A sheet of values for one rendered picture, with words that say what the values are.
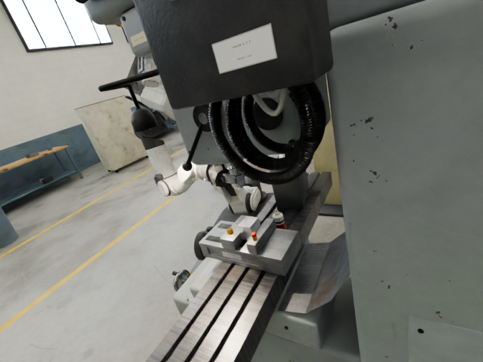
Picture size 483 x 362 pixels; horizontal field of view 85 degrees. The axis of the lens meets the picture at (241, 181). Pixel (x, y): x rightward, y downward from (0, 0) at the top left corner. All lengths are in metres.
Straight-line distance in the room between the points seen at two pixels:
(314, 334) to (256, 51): 0.79
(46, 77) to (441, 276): 8.85
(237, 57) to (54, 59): 8.92
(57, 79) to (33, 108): 1.04
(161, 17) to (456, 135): 0.38
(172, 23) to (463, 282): 0.56
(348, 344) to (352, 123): 0.73
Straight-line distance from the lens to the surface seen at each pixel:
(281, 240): 0.92
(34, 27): 9.19
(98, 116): 6.82
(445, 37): 0.40
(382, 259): 0.55
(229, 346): 0.79
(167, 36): 0.36
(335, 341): 0.99
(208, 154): 0.74
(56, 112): 8.80
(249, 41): 0.29
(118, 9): 0.79
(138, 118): 0.85
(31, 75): 8.81
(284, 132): 0.58
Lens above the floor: 1.55
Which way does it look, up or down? 23 degrees down
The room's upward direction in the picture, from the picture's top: 16 degrees counter-clockwise
